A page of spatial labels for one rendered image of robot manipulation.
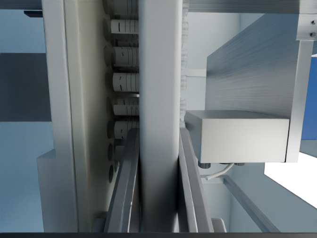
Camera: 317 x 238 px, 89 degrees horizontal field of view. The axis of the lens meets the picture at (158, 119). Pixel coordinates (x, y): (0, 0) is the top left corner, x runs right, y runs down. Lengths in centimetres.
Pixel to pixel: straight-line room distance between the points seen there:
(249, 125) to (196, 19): 389
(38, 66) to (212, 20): 397
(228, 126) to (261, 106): 18
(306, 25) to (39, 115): 70
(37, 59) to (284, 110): 66
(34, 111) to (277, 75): 67
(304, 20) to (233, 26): 394
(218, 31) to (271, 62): 375
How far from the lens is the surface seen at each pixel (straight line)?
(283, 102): 48
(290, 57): 49
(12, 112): 65
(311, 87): 53
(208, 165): 43
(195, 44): 402
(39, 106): 60
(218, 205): 478
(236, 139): 41
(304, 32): 48
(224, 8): 39
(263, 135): 44
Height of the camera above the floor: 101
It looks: 1 degrees up
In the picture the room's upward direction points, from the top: 90 degrees clockwise
